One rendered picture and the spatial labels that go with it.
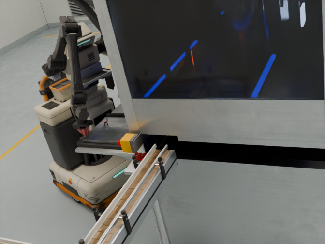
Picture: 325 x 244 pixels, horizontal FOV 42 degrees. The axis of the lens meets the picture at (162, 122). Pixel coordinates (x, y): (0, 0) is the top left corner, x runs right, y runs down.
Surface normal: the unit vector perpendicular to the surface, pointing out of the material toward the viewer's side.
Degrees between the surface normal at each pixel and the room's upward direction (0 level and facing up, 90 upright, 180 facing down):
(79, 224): 0
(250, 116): 90
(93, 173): 0
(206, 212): 90
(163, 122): 90
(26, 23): 90
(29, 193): 0
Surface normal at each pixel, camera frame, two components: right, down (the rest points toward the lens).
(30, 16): 0.90, 0.03
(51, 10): -0.39, 0.51
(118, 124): -0.20, -0.86
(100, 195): 0.67, 0.22
